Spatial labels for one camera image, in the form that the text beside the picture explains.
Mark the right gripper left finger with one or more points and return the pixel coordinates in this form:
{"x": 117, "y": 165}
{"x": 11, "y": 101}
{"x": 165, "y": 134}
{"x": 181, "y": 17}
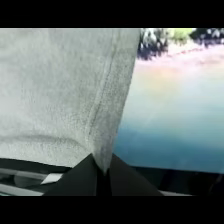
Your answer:
{"x": 78, "y": 181}

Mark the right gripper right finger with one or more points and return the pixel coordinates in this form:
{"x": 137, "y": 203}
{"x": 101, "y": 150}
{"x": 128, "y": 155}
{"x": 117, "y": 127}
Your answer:
{"x": 130, "y": 181}

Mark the grey garment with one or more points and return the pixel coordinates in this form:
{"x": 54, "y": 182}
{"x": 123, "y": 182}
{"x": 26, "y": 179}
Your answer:
{"x": 56, "y": 93}

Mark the silver frame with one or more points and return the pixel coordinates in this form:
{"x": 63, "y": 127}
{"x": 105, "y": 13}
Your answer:
{"x": 13, "y": 190}

